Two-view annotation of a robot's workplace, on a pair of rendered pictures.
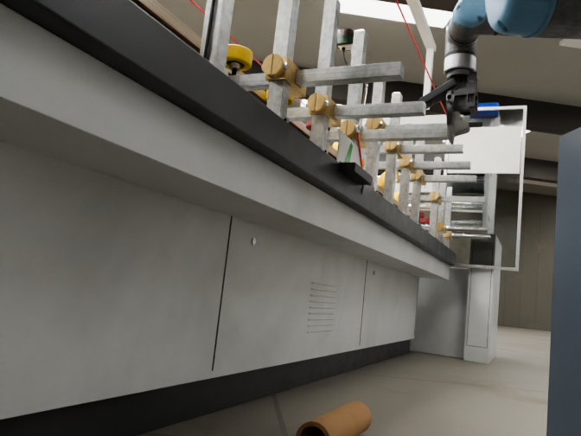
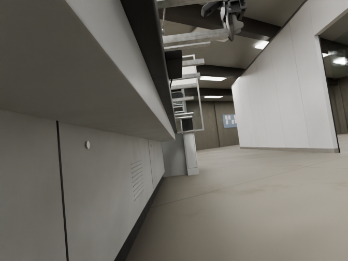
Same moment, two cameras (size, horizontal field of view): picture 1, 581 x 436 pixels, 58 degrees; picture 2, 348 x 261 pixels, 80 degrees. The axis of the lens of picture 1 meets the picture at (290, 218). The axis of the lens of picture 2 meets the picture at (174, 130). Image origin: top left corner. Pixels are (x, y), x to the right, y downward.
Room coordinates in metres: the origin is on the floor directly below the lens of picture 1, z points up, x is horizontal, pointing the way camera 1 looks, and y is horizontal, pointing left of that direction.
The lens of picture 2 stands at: (0.89, 0.11, 0.44)
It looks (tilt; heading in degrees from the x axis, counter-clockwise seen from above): 4 degrees up; 336
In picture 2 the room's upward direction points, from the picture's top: 7 degrees counter-clockwise
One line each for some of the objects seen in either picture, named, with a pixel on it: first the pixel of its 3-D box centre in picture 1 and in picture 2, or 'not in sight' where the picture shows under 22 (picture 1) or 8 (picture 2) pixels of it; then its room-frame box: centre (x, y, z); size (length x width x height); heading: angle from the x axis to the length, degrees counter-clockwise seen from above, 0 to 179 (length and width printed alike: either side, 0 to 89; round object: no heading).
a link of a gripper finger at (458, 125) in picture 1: (457, 126); (235, 26); (1.47, -0.45, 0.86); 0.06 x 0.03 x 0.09; 64
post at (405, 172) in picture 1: (405, 175); not in sight; (2.26, -0.48, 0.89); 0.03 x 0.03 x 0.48; 65
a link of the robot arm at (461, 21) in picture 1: (472, 18); not in sight; (1.37, -0.44, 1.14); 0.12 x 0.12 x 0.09; 82
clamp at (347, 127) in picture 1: (352, 134); not in sight; (1.60, -0.17, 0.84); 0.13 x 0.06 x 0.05; 155
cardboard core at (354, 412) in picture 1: (336, 427); not in sight; (1.28, -0.16, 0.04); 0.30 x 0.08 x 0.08; 155
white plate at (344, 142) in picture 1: (353, 159); not in sight; (1.54, -0.17, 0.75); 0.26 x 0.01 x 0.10; 155
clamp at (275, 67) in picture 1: (284, 76); not in sight; (1.15, 0.05, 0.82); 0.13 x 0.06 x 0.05; 155
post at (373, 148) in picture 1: (374, 137); not in sight; (1.81, -0.27, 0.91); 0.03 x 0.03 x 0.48; 65
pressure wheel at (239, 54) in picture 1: (233, 72); not in sight; (1.23, 0.18, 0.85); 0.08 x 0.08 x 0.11
